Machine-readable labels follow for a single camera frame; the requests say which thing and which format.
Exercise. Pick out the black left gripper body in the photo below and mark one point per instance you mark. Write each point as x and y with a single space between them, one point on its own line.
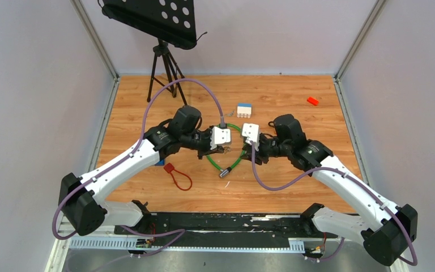
200 141

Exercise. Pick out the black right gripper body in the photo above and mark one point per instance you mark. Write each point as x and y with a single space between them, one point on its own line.
267 147

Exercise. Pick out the green cable lock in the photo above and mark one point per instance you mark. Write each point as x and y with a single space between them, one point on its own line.
225 171

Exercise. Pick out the small silver keys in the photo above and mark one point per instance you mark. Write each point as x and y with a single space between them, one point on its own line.
232 113

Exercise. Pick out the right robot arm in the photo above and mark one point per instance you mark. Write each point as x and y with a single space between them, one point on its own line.
385 229

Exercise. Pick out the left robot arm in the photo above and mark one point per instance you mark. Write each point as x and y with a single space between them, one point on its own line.
82 199

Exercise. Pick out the white and blue toy brick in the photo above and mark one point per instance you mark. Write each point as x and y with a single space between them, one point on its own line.
244 110

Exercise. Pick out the blue green striped block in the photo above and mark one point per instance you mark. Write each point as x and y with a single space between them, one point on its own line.
160 163

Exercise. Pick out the small red brick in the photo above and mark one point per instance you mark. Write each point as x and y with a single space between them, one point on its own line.
313 101

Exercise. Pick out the black tripod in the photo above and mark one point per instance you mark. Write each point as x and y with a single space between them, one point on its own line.
172 71

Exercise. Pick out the black perforated stand tray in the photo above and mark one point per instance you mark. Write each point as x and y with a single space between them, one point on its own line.
170 21

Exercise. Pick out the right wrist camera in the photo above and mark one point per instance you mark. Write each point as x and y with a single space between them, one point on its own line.
250 133

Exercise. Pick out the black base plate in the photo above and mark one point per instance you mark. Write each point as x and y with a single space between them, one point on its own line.
231 230

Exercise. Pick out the white slotted cable duct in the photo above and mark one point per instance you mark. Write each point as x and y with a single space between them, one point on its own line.
294 246

